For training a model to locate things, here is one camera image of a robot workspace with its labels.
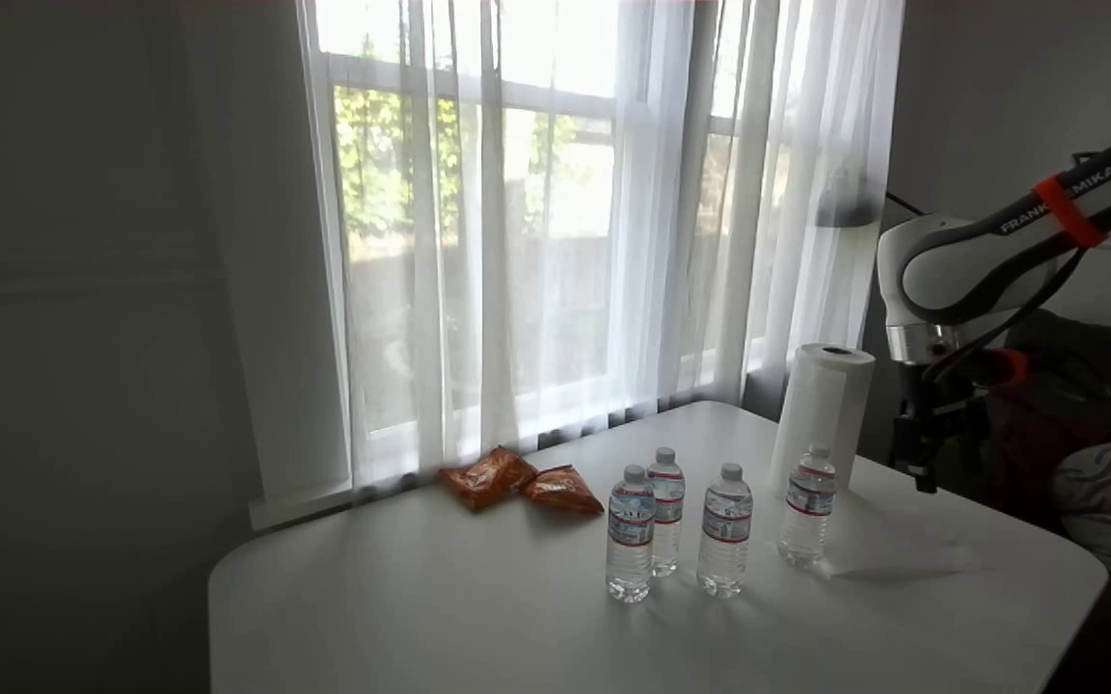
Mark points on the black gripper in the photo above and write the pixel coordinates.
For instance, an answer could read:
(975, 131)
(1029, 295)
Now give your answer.
(946, 405)

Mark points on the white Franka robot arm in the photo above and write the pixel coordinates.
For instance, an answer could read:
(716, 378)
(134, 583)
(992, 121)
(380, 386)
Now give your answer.
(965, 263)

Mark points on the white paper towel roll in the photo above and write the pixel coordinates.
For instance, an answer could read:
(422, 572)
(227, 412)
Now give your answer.
(829, 397)

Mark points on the dark red cushion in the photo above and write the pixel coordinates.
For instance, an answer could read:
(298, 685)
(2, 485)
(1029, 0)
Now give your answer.
(1043, 448)

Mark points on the clear plastic water bottle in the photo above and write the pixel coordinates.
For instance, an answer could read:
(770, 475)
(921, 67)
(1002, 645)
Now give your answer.
(726, 532)
(808, 516)
(629, 541)
(669, 496)

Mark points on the dark sofa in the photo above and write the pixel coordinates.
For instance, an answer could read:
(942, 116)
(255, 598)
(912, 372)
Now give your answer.
(1099, 372)

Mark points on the black floor lamp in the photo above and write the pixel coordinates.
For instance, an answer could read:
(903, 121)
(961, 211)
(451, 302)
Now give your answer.
(852, 214)

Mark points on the orange snack bag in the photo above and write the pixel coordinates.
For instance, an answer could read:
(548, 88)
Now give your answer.
(489, 478)
(565, 490)

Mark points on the sheer white curtain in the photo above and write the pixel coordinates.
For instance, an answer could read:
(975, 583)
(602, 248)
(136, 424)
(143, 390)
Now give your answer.
(454, 256)

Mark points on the white window frame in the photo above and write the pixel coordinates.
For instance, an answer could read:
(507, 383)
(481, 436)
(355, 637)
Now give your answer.
(542, 95)

